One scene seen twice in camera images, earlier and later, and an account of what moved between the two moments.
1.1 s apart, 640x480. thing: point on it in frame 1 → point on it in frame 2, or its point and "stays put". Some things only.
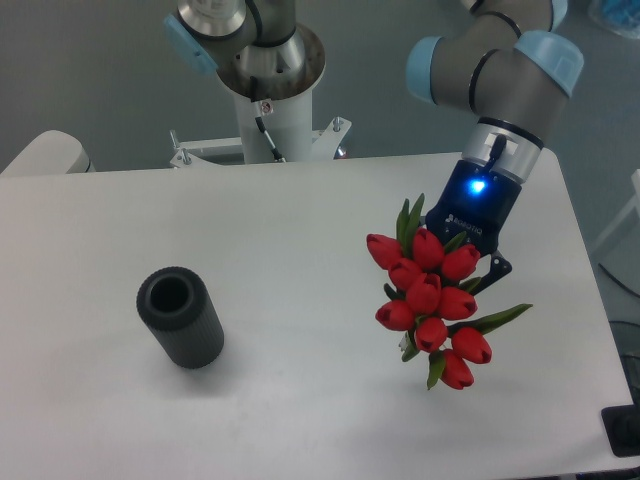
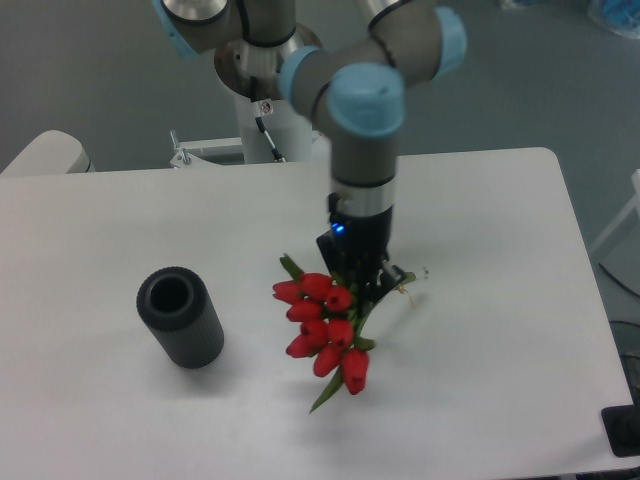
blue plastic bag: (619, 16) stays put
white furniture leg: (634, 203) stays put
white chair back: (51, 152) stays put
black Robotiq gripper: (477, 202) → (355, 249)
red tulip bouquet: (430, 297) → (329, 329)
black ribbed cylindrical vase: (175, 304) stays put
